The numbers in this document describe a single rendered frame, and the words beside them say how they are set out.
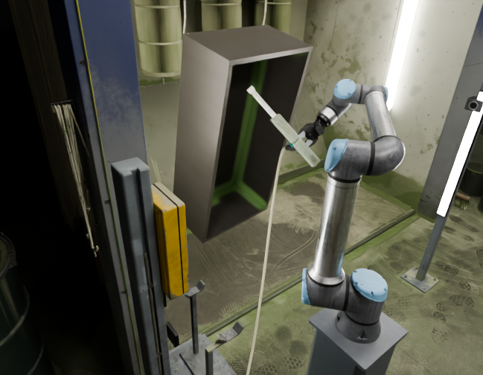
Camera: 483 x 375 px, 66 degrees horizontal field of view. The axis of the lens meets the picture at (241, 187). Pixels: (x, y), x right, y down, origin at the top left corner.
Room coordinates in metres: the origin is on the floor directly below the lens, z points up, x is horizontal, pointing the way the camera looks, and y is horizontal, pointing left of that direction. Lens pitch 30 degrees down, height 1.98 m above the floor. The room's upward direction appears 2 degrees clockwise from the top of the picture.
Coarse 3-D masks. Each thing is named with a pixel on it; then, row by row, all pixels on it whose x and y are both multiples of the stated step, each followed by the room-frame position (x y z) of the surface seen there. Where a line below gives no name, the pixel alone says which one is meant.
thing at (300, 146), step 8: (256, 96) 1.69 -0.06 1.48; (264, 104) 1.68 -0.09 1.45; (272, 112) 1.67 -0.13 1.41; (272, 120) 1.65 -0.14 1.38; (280, 120) 1.65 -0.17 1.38; (280, 128) 1.64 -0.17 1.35; (288, 128) 1.64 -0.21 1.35; (288, 136) 1.63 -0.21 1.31; (296, 136) 1.64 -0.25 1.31; (288, 144) 1.79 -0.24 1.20; (296, 144) 1.62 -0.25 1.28; (304, 144) 1.63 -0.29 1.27; (304, 152) 1.61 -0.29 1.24; (312, 152) 1.62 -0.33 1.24; (312, 160) 1.60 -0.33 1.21
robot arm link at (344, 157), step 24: (336, 144) 1.15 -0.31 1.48; (360, 144) 1.15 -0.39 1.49; (336, 168) 1.13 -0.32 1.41; (360, 168) 1.11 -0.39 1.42; (336, 192) 1.12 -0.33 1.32; (336, 216) 1.11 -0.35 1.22; (336, 240) 1.11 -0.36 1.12; (312, 264) 1.18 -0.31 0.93; (336, 264) 1.11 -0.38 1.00; (312, 288) 1.11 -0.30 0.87; (336, 288) 1.09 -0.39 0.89
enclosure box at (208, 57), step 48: (192, 48) 1.89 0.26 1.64; (240, 48) 1.88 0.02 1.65; (288, 48) 2.00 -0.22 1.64; (192, 96) 1.91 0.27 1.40; (240, 96) 2.34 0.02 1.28; (288, 96) 2.22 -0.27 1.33; (192, 144) 1.92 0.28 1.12; (240, 144) 2.46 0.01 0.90; (192, 192) 1.94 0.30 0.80; (240, 192) 2.44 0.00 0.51
